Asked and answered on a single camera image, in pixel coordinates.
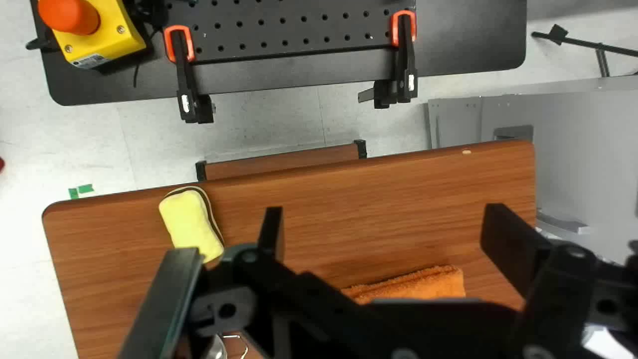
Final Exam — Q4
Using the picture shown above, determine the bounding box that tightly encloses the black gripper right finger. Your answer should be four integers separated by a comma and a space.
479, 201, 638, 359

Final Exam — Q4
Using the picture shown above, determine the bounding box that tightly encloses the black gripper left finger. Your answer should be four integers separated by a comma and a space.
118, 205, 376, 359

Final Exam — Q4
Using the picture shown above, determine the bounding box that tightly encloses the small metal pot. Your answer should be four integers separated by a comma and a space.
192, 326, 268, 359

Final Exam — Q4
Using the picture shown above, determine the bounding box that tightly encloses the wooden table lower board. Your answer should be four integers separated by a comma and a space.
194, 137, 370, 183

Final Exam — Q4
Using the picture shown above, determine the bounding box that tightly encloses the folded orange cloth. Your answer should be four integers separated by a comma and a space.
342, 262, 469, 306

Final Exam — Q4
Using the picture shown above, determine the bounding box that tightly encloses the brown wooden table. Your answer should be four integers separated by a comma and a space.
41, 137, 539, 359

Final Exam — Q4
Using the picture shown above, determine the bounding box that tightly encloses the black base table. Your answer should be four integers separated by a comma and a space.
29, 0, 531, 107

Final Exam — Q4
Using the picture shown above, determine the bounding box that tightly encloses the orange black bar clamp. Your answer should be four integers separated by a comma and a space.
162, 23, 218, 125
358, 7, 421, 111

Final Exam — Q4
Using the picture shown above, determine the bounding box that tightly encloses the green floor tape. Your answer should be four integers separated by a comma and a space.
67, 181, 96, 201

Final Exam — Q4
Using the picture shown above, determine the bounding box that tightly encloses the black perforated breadboard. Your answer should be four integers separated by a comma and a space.
162, 0, 419, 65

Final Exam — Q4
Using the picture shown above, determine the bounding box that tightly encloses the yellow emergency stop box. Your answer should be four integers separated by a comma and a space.
37, 0, 148, 71

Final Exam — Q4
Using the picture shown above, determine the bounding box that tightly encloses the black camera tripod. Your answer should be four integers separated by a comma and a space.
529, 21, 638, 79

